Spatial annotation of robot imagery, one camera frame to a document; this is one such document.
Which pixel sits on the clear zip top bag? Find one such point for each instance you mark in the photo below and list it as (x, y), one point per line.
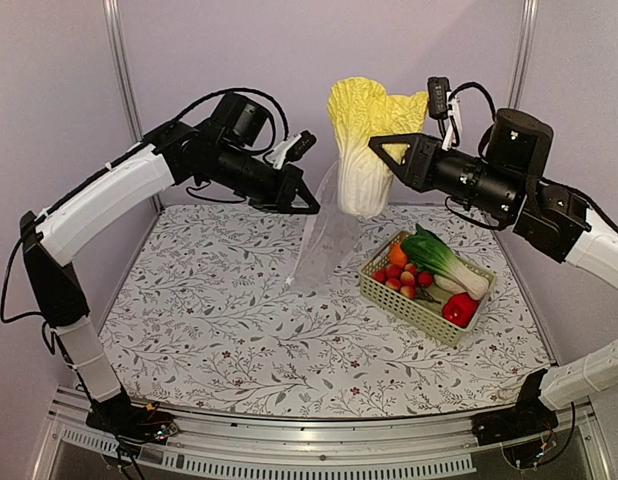
(327, 238)

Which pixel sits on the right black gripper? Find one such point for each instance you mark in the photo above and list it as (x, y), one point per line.
(417, 166)

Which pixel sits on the yellow napa cabbage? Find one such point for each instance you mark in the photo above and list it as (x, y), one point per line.
(360, 109)

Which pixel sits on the red bell pepper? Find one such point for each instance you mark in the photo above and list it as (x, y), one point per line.
(460, 309)

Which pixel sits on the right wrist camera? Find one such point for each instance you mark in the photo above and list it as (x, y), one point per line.
(445, 111)

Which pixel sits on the aluminium frame post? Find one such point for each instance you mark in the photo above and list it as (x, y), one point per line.
(523, 52)
(114, 29)

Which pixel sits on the orange fruit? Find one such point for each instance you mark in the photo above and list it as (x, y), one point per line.
(398, 257)

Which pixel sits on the aluminium front rail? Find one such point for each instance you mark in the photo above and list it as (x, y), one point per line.
(223, 445)

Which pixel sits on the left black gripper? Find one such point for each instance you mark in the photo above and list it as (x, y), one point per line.
(281, 200)

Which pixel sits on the green white bok choy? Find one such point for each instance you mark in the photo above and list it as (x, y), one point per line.
(428, 252)

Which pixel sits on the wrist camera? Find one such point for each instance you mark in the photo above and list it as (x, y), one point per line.
(290, 150)
(445, 111)

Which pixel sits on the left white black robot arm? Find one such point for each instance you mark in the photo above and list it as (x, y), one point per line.
(244, 145)

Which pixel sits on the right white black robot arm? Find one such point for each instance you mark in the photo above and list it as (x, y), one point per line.
(506, 181)

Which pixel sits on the floral tablecloth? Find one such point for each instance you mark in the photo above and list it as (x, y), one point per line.
(205, 319)

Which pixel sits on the right aluminium frame post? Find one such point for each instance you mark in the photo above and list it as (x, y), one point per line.
(523, 52)

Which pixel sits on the beige perforated plastic basket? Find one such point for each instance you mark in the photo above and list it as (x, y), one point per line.
(427, 316)

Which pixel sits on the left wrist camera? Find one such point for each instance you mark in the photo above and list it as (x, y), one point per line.
(290, 150)

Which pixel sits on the left aluminium frame post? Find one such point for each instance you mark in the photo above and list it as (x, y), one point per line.
(114, 29)

